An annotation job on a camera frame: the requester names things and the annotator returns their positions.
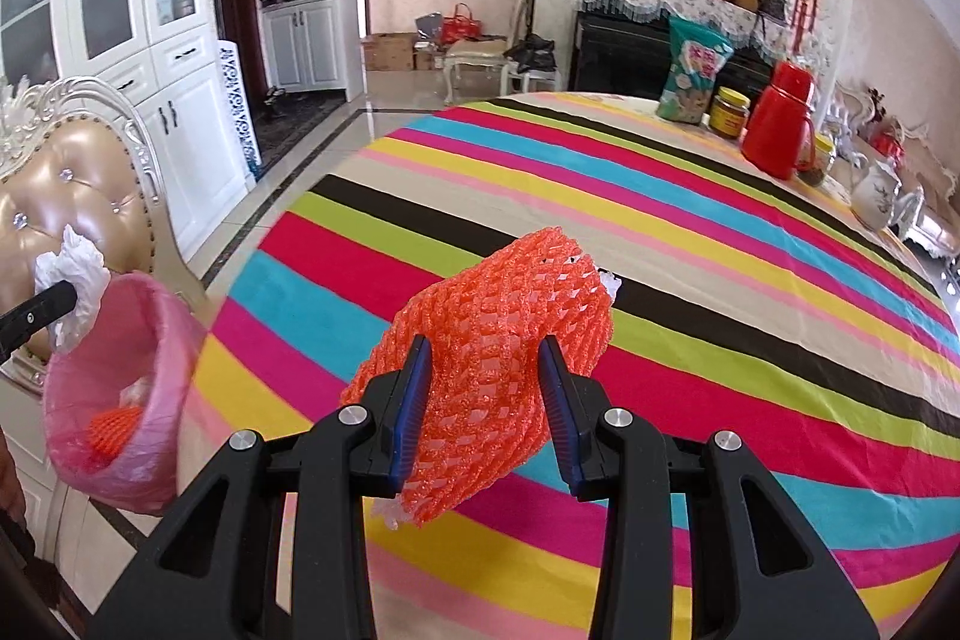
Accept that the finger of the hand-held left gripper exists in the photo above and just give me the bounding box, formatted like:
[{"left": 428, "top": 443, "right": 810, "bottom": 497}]
[{"left": 0, "top": 280, "right": 80, "bottom": 360}]

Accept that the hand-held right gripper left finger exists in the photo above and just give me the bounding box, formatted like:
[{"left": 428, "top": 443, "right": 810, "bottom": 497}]
[{"left": 90, "top": 336, "right": 434, "bottom": 640}]

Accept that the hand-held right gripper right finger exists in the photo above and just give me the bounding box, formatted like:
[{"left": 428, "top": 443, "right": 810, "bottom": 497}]
[{"left": 538, "top": 336, "right": 878, "bottom": 640}]

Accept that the white tissue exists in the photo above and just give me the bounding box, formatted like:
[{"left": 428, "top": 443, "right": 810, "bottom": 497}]
[{"left": 34, "top": 225, "right": 110, "bottom": 352}]

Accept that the orange foam net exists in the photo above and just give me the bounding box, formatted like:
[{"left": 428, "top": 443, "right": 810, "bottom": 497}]
[
  {"left": 79, "top": 406, "right": 147, "bottom": 470},
  {"left": 339, "top": 226, "right": 623, "bottom": 528}
]

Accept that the pink trash bin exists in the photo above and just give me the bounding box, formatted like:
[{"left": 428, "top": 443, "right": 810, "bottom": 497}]
[{"left": 41, "top": 271, "right": 207, "bottom": 517}]

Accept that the beige tufted chair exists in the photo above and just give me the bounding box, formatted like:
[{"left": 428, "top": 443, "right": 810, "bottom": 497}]
[{"left": 0, "top": 77, "right": 211, "bottom": 386}]

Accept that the striped tablecloth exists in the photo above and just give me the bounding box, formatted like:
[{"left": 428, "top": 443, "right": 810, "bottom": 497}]
[{"left": 176, "top": 92, "right": 960, "bottom": 640}]

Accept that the tall white cabinet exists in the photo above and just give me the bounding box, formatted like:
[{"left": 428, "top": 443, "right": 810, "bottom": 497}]
[{"left": 0, "top": 0, "right": 248, "bottom": 266}]

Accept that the white lattice floor stand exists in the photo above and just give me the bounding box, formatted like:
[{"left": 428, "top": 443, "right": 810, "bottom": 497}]
[{"left": 217, "top": 40, "right": 263, "bottom": 176}]

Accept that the dark floor mat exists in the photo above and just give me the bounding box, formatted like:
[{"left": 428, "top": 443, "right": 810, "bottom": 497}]
[{"left": 247, "top": 92, "right": 353, "bottom": 161}]

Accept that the yellow lid jar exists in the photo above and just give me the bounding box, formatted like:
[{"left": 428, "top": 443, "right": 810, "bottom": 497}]
[{"left": 709, "top": 87, "right": 751, "bottom": 140}]

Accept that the cardboard box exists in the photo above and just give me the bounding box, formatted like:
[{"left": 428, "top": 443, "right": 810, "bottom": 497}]
[{"left": 364, "top": 32, "right": 417, "bottom": 73}]

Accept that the dark bag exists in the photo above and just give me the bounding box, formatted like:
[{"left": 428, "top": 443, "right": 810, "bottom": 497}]
[{"left": 504, "top": 32, "right": 557, "bottom": 75}]

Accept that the red thermos jug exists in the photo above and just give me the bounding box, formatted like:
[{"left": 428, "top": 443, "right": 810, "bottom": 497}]
[{"left": 739, "top": 61, "right": 818, "bottom": 180}]

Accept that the cream cushioned stool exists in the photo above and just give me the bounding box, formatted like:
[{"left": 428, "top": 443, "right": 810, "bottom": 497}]
[{"left": 442, "top": 38, "right": 511, "bottom": 105}]

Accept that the black piano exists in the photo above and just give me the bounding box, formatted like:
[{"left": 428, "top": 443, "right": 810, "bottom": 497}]
[{"left": 566, "top": 10, "right": 781, "bottom": 94}]

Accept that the dark pickle jar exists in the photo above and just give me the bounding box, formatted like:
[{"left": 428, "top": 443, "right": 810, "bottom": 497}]
[{"left": 795, "top": 134, "right": 837, "bottom": 187}]

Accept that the green snack bag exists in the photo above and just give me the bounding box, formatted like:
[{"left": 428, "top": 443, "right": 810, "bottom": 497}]
[{"left": 656, "top": 15, "right": 736, "bottom": 125}]

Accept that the white teapot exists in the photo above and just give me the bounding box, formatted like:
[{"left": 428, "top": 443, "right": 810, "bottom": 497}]
[{"left": 851, "top": 156, "right": 905, "bottom": 232}]

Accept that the low white cabinet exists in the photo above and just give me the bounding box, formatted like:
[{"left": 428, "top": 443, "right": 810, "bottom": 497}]
[{"left": 261, "top": 0, "right": 361, "bottom": 94}]

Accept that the red bag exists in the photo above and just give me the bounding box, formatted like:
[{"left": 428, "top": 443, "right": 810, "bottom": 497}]
[{"left": 441, "top": 2, "right": 481, "bottom": 43}]

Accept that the white ornate chair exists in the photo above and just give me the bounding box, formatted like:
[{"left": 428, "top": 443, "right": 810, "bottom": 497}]
[{"left": 499, "top": 0, "right": 563, "bottom": 97}]

